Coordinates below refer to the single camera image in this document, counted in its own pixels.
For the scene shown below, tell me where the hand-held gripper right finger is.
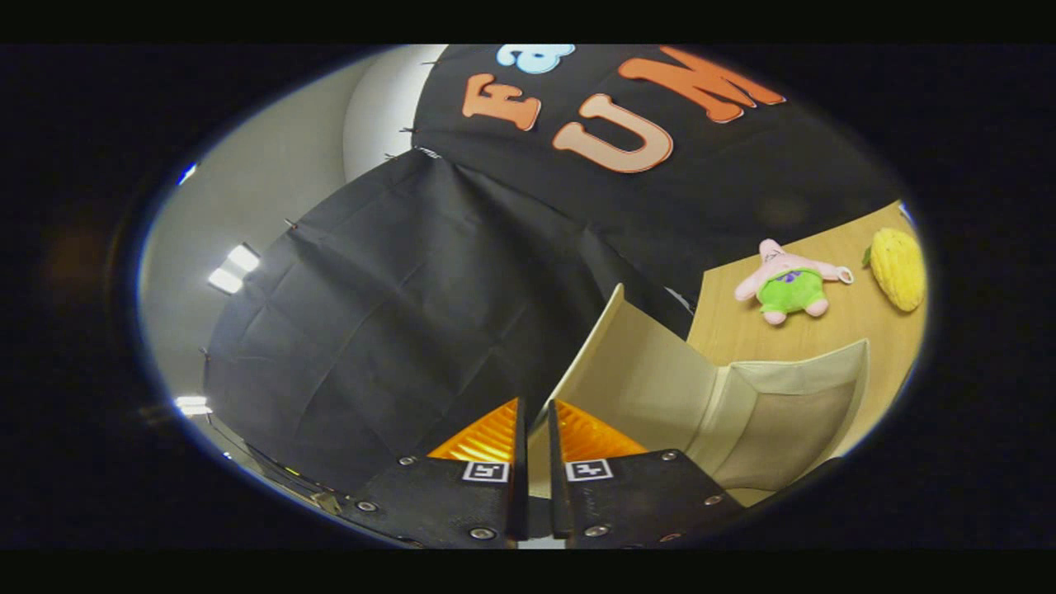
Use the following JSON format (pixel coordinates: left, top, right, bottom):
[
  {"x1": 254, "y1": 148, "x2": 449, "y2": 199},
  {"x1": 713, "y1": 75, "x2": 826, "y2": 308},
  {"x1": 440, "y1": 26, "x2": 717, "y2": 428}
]
[{"x1": 546, "y1": 398, "x2": 750, "y2": 550}]

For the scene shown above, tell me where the pink star plush toy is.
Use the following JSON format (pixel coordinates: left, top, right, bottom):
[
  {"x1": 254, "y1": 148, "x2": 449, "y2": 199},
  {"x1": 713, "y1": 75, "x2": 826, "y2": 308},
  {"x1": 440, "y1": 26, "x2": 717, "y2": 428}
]
[{"x1": 734, "y1": 238, "x2": 855, "y2": 326}]

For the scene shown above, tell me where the beige fabric storage box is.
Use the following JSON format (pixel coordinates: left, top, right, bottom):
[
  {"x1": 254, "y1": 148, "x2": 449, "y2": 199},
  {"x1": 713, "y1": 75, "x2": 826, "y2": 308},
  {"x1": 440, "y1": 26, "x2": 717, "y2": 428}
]
[{"x1": 528, "y1": 285, "x2": 872, "y2": 507}]

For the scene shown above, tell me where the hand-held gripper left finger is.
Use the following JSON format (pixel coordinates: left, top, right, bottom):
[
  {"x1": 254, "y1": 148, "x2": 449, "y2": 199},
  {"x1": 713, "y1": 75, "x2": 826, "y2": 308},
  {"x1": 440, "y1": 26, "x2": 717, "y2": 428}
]
[{"x1": 334, "y1": 397, "x2": 530, "y2": 550}]

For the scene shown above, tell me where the yellow plush toy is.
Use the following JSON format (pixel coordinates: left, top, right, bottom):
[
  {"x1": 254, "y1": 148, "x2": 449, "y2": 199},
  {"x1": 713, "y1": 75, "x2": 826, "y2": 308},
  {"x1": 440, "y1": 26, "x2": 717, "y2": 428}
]
[{"x1": 863, "y1": 228, "x2": 926, "y2": 314}]

